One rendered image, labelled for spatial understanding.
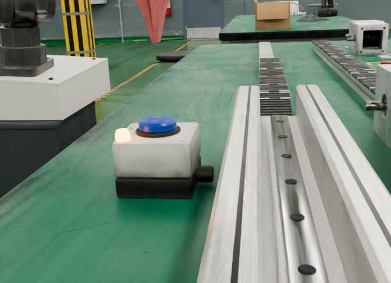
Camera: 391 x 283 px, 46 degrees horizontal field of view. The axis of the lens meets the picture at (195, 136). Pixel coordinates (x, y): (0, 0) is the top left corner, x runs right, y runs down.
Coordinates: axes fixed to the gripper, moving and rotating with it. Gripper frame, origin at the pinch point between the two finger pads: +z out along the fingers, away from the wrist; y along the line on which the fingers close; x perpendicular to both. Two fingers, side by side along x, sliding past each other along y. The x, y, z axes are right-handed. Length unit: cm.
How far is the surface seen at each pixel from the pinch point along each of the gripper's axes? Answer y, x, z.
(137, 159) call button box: -1.9, -4.0, 11.9
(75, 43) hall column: -249, 605, 47
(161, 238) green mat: 1.8, -11.9, 16.2
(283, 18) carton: 25, 230, 9
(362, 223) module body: 15.1, -25.2, 7.9
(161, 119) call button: 0.0, -0.1, 8.8
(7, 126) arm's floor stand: -33.5, 27.2, 16.5
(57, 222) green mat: -8.5, -9.4, 16.2
